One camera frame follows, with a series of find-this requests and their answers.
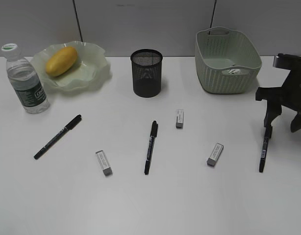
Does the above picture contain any grey white eraser left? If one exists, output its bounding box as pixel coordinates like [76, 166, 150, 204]
[95, 150, 113, 176]

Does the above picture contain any waste paper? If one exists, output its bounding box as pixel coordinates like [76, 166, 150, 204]
[227, 69, 241, 74]

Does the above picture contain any black marker pen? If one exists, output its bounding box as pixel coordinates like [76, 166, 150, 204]
[144, 120, 158, 175]
[259, 125, 273, 173]
[34, 115, 82, 160]

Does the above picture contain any grey white eraser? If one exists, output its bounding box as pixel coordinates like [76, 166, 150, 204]
[176, 109, 184, 129]
[95, 150, 113, 176]
[206, 143, 224, 167]

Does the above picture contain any black mesh pen holder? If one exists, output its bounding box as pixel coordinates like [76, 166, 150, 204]
[130, 48, 163, 98]

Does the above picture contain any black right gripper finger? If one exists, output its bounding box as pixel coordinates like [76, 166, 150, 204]
[290, 112, 301, 133]
[264, 100, 282, 127]

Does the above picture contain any grey white eraser right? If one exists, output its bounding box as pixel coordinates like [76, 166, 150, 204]
[206, 143, 224, 167]

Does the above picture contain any black wall cable right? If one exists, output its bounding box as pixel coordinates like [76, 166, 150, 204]
[209, 0, 218, 28]

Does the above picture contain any clear water bottle green label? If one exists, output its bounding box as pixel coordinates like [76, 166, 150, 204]
[1, 43, 50, 114]

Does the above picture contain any black wall cable left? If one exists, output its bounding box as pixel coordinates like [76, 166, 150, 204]
[73, 0, 84, 42]

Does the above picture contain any yellow mango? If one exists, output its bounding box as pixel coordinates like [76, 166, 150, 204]
[46, 47, 78, 77]

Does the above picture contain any grey white eraser top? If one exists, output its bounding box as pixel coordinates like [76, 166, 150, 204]
[176, 109, 184, 129]

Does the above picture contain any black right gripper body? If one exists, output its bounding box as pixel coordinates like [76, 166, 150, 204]
[255, 53, 301, 112]

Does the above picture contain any black wall cable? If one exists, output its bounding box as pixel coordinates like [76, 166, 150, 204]
[73, 0, 84, 42]
[209, 0, 218, 28]

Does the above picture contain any pale green woven basket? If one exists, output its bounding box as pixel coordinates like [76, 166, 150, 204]
[195, 26, 262, 94]

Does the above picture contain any pale green wavy plate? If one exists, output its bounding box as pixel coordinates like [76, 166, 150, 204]
[30, 41, 111, 93]

